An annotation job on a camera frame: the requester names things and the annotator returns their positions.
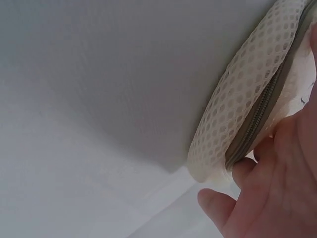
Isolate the person's right hand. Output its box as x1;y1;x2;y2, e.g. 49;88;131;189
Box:
197;98;317;238

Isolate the cream mesh zipper bag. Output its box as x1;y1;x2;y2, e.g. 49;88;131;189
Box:
187;0;317;184

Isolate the white cloth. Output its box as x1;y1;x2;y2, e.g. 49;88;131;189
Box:
284;29;316;117

